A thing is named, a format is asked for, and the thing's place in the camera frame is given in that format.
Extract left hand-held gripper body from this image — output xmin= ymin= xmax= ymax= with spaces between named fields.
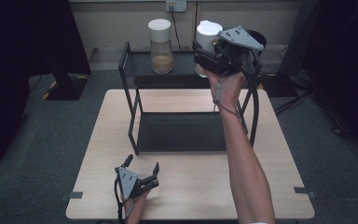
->
xmin=114 ymin=166 xmax=160 ymax=201

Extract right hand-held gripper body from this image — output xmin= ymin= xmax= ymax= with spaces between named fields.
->
xmin=211 ymin=25 xmax=266 ymax=77

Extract white cup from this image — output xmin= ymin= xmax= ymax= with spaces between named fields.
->
xmin=195 ymin=20 xmax=224 ymax=78

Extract black metal two-tier rack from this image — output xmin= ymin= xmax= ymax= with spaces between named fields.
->
xmin=117 ymin=41 xmax=264 ymax=156

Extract white-lidded glass seasoning jar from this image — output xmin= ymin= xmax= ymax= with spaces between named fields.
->
xmin=147 ymin=18 xmax=175 ymax=75

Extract person's left hand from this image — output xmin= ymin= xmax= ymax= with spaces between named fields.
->
xmin=120 ymin=189 xmax=150 ymax=217

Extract person's right hand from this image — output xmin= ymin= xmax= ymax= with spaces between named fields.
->
xmin=205 ymin=70 xmax=247 ymax=109

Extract black stand legs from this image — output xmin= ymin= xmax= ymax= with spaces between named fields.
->
xmin=272 ymin=69 xmax=325 ymax=117

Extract black stand base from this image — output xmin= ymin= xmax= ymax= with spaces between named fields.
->
xmin=42 ymin=72 xmax=90 ymax=102

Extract dark curtain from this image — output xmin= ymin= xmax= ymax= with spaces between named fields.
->
xmin=0 ymin=0 xmax=91 ymax=171
xmin=301 ymin=0 xmax=358 ymax=153

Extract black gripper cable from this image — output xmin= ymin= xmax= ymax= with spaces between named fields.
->
xmin=113 ymin=175 xmax=127 ymax=224

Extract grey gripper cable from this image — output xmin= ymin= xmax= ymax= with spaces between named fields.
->
xmin=213 ymin=77 xmax=242 ymax=121

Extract black power cable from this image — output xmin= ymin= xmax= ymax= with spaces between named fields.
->
xmin=169 ymin=5 xmax=183 ymax=51

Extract grey table bracket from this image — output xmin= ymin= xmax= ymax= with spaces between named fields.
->
xmin=293 ymin=186 xmax=318 ymax=200
xmin=60 ymin=191 xmax=84 ymax=202

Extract white wall outlet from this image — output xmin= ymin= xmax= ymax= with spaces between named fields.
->
xmin=165 ymin=0 xmax=187 ymax=13

